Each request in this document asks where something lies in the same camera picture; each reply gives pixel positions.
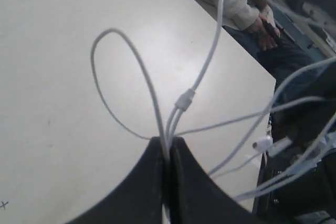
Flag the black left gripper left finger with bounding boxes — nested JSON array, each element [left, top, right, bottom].
[[69, 137, 165, 224]]

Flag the person in brown sweater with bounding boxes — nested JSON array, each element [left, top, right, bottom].
[[196, 0, 314, 86]]

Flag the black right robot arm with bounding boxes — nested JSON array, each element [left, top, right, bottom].
[[258, 59, 335, 219]]

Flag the white wired earphones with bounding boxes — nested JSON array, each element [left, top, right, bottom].
[[91, 0, 336, 201]]

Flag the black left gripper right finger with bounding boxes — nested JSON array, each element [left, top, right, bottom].
[[170, 137, 264, 224]]

